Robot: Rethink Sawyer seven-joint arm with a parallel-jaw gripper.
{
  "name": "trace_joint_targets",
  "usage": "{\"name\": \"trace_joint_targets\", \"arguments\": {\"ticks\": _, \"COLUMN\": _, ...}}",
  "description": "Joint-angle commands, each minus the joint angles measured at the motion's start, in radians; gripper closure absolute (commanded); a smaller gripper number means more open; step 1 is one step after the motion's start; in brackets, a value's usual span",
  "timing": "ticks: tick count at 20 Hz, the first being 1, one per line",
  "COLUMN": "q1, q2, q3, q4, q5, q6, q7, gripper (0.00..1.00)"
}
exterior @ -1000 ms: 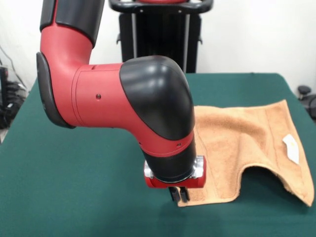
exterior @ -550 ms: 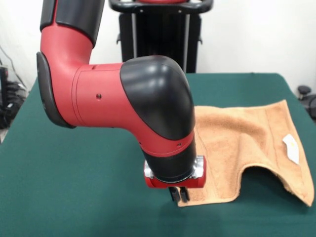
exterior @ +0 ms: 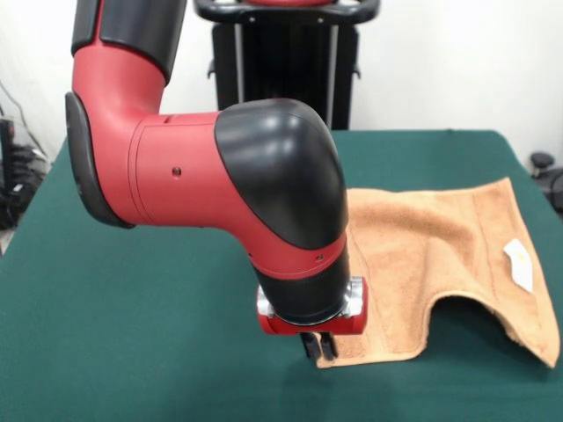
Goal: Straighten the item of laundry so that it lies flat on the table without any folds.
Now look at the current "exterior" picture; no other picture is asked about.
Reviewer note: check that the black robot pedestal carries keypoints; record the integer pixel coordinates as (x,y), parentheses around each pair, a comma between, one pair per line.
(286,57)

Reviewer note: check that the black equipment pile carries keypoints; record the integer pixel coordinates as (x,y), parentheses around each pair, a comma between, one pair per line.
(9,176)

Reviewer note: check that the tan terry towel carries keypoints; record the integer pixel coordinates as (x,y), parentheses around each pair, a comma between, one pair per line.
(418,246)

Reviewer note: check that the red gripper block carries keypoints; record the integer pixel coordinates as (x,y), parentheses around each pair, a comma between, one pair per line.
(316,327)

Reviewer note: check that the dark chair base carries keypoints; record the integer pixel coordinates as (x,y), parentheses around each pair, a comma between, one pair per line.
(543,160)

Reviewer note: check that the dark green table cloth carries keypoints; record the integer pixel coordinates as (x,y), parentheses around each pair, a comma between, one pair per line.
(132,351)

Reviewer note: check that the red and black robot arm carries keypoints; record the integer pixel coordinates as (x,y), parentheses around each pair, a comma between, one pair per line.
(176,176)

